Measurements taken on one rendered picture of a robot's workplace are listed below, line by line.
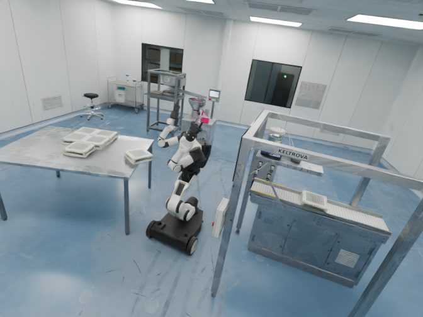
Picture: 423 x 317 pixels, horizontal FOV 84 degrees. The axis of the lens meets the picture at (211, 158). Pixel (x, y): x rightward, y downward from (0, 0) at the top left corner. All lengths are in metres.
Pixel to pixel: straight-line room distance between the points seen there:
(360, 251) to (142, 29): 7.42
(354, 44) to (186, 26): 4.47
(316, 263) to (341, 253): 0.29
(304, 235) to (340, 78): 5.46
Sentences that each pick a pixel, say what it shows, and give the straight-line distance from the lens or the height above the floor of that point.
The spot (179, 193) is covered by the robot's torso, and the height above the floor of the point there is 0.65.
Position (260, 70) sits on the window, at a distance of 7.24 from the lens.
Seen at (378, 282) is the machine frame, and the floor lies 0.86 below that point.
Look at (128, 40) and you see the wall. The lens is 8.31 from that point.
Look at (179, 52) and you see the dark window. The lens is 7.64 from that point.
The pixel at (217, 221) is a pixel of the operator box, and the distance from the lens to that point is 1.79.
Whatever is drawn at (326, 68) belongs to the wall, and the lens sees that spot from 7.41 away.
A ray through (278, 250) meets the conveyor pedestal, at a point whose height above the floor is 0.17.
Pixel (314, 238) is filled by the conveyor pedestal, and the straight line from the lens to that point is 2.81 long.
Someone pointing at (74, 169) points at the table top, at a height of 0.82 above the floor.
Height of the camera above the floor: 2.12
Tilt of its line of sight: 25 degrees down
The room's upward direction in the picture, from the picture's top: 9 degrees clockwise
